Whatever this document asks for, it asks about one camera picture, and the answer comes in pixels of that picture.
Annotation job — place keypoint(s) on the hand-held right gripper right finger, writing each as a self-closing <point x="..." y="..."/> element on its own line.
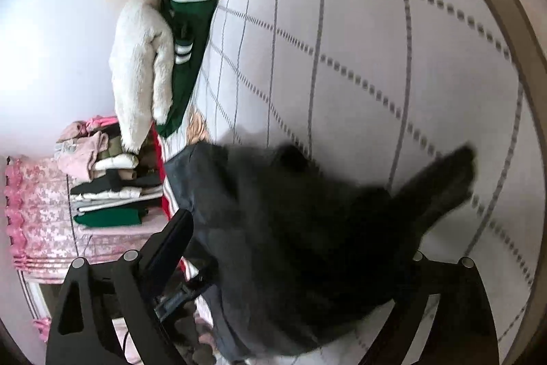
<point x="421" y="276"/>

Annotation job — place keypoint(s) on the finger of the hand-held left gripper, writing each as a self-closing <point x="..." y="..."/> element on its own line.
<point x="176" y="300"/>

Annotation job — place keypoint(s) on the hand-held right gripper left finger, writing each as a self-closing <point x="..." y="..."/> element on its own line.
<point x="171" y="245"/>

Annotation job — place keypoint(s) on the black leather jacket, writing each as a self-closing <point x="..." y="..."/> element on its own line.
<point x="299" y="241"/>

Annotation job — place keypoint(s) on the pile of folded clothes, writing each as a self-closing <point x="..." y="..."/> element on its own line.
<point x="111" y="181"/>

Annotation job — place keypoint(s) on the pink patterned cloth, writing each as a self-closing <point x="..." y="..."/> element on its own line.
<point x="38" y="198"/>

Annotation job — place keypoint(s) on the white fluffy sweater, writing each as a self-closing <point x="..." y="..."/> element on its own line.
<point x="136" y="70"/>

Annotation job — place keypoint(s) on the green garment with white stripes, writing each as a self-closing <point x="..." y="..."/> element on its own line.
<point x="188" y="35"/>

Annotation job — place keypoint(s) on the white floral grid cloth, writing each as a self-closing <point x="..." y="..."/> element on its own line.
<point x="363" y="27"/>

